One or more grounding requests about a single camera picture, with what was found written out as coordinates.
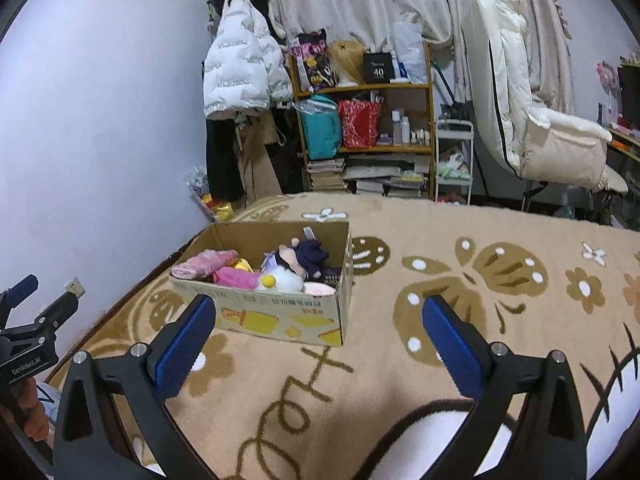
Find pink plastic roll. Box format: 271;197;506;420
170;249;239;281

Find yellow plush toy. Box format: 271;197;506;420
232;258;254;273

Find white fluffy pompom toy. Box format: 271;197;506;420
257;266;304;294

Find purple haired plush doll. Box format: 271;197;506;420
260;226;329;282

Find pink pig squishy plush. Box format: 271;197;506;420
304;282;335;297

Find pink bear plush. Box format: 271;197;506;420
213;266;262;290

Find black Face tissue pack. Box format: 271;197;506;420
321;266;342;287

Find person's left hand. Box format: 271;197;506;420
15;378;49;442

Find beige patterned carpet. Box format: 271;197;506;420
44;190;640;480

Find bag of toys on floor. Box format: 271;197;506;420
186;167;234;222

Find black hanging garment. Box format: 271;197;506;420
206;119;245;203

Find beige trousers hanging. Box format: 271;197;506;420
235;113;281;205

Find stack of books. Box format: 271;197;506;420
306;158;347;193

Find white puffer jacket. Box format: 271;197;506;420
203;0;293;120

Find white reclining chair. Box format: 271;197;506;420
462;0;628;195

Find teal bag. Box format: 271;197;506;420
294;96;342;160

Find white trolley cart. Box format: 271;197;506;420
434;119;475;205

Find anime print bag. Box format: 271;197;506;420
291;28;335;92

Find red patterned bag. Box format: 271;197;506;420
338;100;382;150

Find wooden shelf unit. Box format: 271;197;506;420
288;41;435;198

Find pink desk fan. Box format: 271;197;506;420
597;61;620;110

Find blonde wig head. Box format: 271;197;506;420
328;40;368;87

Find black box with 40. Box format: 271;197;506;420
363;52;395;84

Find floral curtain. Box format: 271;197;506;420
272;0;575;113

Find white plastic bag on shelf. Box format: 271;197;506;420
393;22;428;84

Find wall socket upper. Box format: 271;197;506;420
65;278;86;299

